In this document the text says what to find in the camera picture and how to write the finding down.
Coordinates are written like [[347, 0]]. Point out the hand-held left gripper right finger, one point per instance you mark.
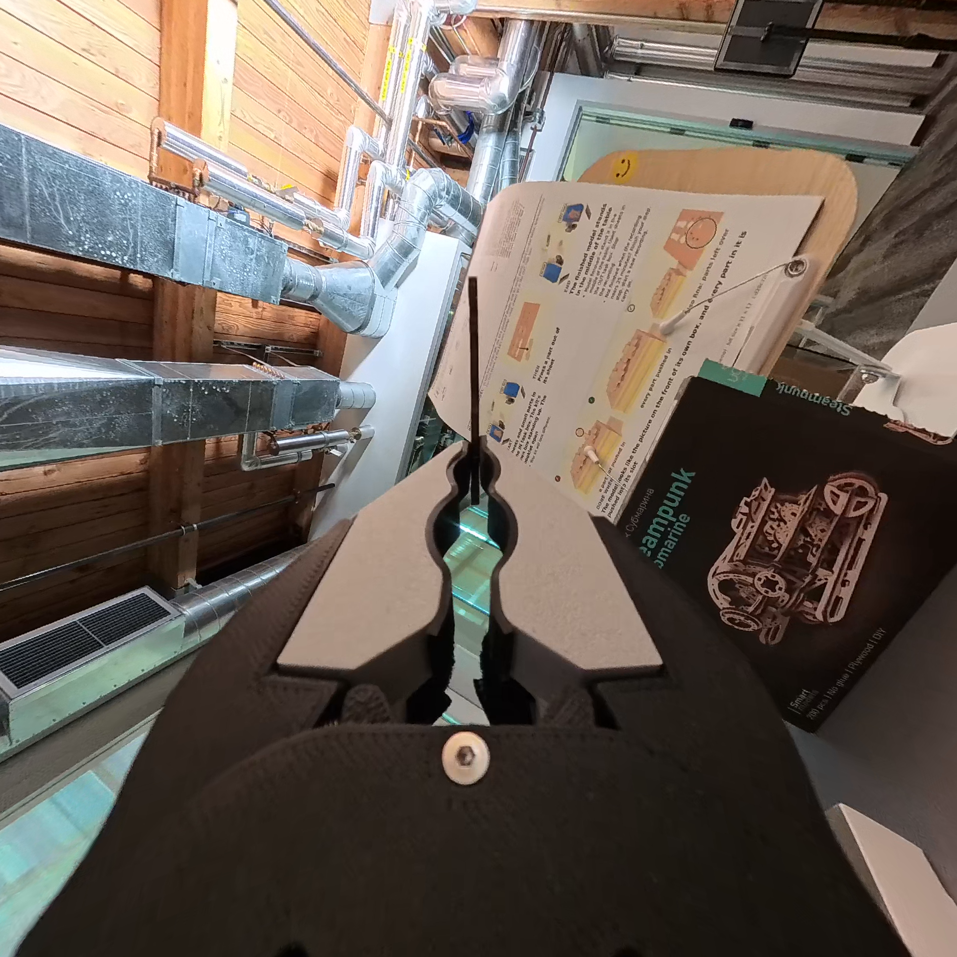
[[576, 598]]

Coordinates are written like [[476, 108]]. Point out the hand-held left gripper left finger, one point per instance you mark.
[[366, 590]]

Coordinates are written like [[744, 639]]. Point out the thin dark wooden strip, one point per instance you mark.
[[474, 359]]

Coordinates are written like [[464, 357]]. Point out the metal duct reducer elbow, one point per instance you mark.
[[351, 299]]

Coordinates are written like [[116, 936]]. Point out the dark model kit box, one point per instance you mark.
[[822, 448]]

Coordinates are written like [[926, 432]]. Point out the chrome pipe fitting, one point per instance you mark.
[[314, 441]]

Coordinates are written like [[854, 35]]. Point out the black metal rod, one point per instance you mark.
[[187, 531]]

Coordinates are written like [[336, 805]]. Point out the white air vent unit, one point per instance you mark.
[[75, 650]]

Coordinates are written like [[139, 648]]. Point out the white poster clip bar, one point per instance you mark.
[[777, 314]]

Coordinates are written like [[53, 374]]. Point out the illustrated instruction poster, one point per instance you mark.
[[620, 247]]

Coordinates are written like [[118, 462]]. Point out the white rounded board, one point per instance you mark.
[[919, 359]]

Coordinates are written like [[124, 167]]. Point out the horizontal silver pipe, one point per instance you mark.
[[247, 187]]

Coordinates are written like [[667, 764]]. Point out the white cardboard box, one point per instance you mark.
[[897, 875]]

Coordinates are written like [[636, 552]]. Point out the yellow smiley sticker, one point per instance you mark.
[[620, 166]]

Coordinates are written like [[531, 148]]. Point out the rounded wooden board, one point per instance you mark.
[[748, 172]]

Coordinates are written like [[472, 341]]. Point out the silver insulated pipe run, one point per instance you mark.
[[396, 75]]

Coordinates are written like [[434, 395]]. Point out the thin metal conduit rod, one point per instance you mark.
[[336, 67]]

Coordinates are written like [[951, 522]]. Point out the small spiral metal duct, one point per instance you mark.
[[224, 598]]

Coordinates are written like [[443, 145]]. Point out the metal bracket with clear rod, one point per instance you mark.
[[867, 374]]

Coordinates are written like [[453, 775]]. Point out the rectangular metal air duct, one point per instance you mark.
[[112, 217]]

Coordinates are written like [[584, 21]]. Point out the large spiral metal duct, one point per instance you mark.
[[493, 75]]

